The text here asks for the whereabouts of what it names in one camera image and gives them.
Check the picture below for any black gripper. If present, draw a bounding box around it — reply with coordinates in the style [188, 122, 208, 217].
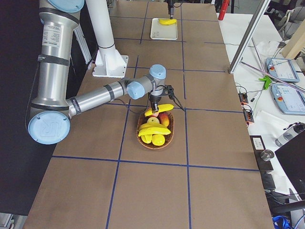
[149, 85, 174, 113]
[166, 0, 181, 19]

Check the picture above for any yellow banana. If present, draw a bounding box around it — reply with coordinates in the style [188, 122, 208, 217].
[158, 18, 177, 25]
[138, 127, 171, 136]
[144, 104, 174, 117]
[138, 123, 171, 135]

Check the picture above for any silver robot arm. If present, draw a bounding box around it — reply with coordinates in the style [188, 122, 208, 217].
[27, 0, 173, 145]

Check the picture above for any brown wicker basket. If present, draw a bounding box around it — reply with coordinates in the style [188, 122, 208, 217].
[136, 109, 174, 150]

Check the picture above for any pink red apple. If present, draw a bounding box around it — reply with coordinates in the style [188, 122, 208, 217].
[149, 113, 159, 118]

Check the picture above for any pale green apple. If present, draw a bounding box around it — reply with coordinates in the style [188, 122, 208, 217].
[146, 116, 160, 124]

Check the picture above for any red yellow mango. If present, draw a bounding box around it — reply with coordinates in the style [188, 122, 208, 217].
[158, 112, 170, 127]

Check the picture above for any white rectangular tray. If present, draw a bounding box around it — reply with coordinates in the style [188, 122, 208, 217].
[150, 18, 178, 41]

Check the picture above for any yellow lemon fruit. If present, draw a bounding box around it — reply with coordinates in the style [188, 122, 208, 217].
[152, 135, 165, 146]

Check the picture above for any red bottle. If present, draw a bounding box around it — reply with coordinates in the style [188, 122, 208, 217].
[218, 0, 230, 21]

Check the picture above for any silver reacher grabber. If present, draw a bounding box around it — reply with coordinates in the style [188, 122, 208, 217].
[251, 38, 267, 72]

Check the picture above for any black box white label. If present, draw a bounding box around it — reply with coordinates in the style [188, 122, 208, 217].
[250, 135, 265, 150]

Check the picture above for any silver metal cup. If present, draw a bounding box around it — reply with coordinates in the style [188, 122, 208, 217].
[260, 149, 275, 162]

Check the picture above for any far teach pendant tablet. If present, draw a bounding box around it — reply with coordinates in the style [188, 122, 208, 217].
[265, 57, 300, 83]

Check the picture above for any teach pendant tablet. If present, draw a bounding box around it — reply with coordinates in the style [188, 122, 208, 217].
[265, 57, 300, 83]
[271, 83, 305, 115]

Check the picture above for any near teach pendant tablet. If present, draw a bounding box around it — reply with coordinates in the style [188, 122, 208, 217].
[271, 83, 305, 115]

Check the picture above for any clear water bottle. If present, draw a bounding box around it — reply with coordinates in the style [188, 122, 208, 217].
[275, 122, 305, 147]

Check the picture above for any black laptop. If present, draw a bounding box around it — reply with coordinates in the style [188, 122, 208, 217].
[274, 133, 305, 199]

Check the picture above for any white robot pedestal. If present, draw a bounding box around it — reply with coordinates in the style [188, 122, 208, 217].
[86, 0, 129, 78]

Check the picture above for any aluminium frame post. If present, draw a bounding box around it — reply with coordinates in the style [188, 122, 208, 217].
[229, 0, 270, 74]

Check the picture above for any green handled reacher grabber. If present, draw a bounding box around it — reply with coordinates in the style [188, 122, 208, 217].
[240, 62, 305, 93]

